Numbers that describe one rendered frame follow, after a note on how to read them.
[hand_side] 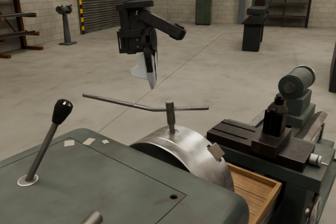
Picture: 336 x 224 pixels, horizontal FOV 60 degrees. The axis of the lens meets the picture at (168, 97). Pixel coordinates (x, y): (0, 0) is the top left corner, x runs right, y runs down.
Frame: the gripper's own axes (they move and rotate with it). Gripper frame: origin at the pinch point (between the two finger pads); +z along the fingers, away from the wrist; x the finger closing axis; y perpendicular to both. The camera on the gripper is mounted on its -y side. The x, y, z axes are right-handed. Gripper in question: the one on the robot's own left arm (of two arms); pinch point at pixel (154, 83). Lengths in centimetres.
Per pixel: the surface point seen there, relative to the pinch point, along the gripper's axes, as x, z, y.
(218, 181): 8.6, 22.8, -15.2
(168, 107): 1.0, 6.3, -3.2
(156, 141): 5.5, 13.4, -0.3
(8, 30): -655, 6, 530
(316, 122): -98, 52, -73
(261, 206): -16, 48, -29
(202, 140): 1.4, 15.4, -11.4
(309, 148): -47, 42, -53
